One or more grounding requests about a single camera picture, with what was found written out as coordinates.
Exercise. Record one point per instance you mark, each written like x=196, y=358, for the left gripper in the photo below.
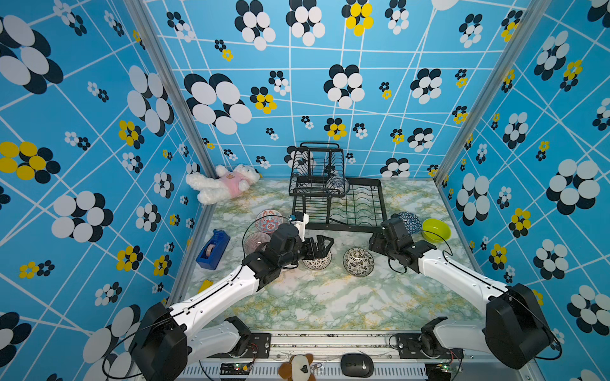
x=322, y=250

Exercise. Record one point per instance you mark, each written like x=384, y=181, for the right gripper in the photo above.
x=375, y=241

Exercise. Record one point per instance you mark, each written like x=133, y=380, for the black white leaf bowl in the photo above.
x=358, y=262

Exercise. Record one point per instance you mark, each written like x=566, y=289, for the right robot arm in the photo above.
x=515, y=330

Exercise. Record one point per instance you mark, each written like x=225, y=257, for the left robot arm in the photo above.
x=165, y=342

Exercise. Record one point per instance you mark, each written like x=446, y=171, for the brown white patterned bowl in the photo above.
x=318, y=264

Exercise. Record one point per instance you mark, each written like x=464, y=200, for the blue triangle pattern bowl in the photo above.
x=411, y=222

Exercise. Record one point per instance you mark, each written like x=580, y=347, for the lime green bowl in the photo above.
x=435, y=231

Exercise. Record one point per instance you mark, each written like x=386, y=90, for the red blue patterned bowl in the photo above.
x=268, y=221

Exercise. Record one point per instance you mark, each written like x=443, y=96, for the pink striped bowl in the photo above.
x=256, y=242

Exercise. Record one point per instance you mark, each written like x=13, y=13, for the blue tape dispenser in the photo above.
x=213, y=251

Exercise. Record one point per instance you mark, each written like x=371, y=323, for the yellow block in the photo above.
x=205, y=285

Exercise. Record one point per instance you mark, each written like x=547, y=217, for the white plush toy pink shirt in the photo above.
x=228, y=185

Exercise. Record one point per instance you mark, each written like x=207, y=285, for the black computer mouse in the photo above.
x=357, y=365

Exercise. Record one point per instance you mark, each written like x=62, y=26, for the brown plush dog toy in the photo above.
x=299, y=368

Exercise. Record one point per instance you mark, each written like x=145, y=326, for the right circuit board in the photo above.
x=439, y=371

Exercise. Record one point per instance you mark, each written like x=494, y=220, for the circuit board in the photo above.
x=235, y=369
x=439, y=371

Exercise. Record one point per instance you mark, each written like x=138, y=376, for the left circuit board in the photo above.
x=235, y=369

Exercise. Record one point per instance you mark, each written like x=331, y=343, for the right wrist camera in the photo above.
x=395, y=231

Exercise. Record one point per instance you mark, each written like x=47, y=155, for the black wire dish rack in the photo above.
x=333, y=201

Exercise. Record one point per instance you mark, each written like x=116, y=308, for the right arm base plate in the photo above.
x=407, y=344

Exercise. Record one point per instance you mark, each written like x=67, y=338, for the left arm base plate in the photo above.
x=255, y=345

